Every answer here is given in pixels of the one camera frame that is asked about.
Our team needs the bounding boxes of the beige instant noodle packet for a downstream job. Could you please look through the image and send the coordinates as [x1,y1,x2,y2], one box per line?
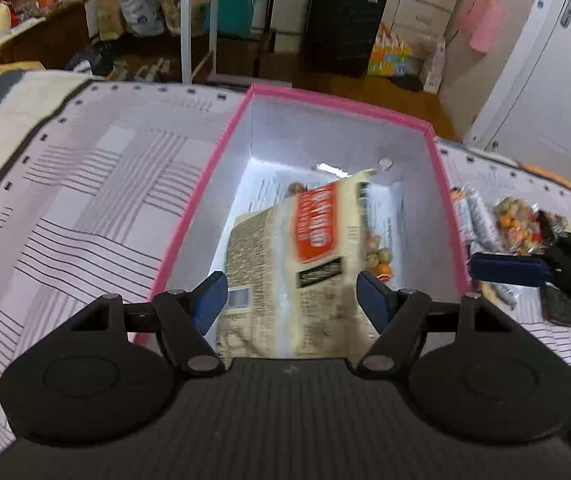
[214,169,382,366]

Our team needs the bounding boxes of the mixed nut snack bag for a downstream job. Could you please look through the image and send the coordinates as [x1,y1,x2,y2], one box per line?
[287,177,394,288]

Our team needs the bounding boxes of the black snack packet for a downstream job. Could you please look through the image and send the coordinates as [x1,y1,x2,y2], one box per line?
[539,283,571,328]

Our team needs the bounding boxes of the silver snack bar packet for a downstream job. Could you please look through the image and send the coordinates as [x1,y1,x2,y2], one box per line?
[450,185,520,310]

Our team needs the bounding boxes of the patterned white bed sheet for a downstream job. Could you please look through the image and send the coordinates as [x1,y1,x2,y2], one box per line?
[0,79,571,468]

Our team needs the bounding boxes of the white door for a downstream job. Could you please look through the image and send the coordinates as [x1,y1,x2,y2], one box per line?
[465,0,571,180]

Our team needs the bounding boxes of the pink storage box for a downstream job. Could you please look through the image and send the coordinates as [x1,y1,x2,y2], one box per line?
[153,87,470,356]

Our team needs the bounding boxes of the white paper bag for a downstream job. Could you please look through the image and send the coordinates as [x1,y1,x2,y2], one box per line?
[419,36,447,94]

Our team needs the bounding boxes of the colourful gift bag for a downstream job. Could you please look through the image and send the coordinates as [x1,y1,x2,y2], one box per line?
[367,22,422,78]

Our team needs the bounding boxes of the pink hanging bag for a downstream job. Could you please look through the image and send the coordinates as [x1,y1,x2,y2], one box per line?
[457,0,505,54]

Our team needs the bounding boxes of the striped fleece blanket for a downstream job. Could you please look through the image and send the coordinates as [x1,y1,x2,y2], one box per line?
[0,70,90,170]

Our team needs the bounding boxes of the black suitcase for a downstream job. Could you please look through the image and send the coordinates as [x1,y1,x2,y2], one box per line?
[301,0,387,77]

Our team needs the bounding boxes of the brown paper bag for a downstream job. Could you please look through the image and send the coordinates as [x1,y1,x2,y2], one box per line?
[96,0,127,41]

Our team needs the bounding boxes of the wooden nightstand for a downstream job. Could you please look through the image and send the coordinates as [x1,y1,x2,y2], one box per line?
[0,0,90,70]

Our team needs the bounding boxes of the teal shopping bag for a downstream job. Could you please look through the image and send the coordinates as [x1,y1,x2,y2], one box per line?
[217,0,258,39]

